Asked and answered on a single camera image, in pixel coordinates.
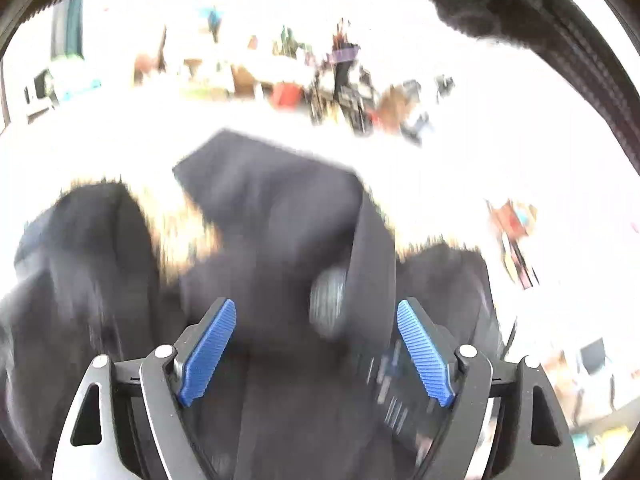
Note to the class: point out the dark teal curtain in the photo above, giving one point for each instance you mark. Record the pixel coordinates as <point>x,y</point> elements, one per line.
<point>66,32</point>

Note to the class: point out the orange paper bag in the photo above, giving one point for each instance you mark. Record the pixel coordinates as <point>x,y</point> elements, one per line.
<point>286,95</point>

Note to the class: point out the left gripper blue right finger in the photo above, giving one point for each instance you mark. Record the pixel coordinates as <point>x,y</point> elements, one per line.
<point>430,351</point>

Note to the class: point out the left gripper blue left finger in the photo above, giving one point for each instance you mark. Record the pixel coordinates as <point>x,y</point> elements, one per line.
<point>200,348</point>

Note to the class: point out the sunflower pattern tablecloth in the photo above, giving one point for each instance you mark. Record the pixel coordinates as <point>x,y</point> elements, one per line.
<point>181,236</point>

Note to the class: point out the black jacket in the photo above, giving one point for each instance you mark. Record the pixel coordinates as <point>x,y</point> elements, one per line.
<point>313,274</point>

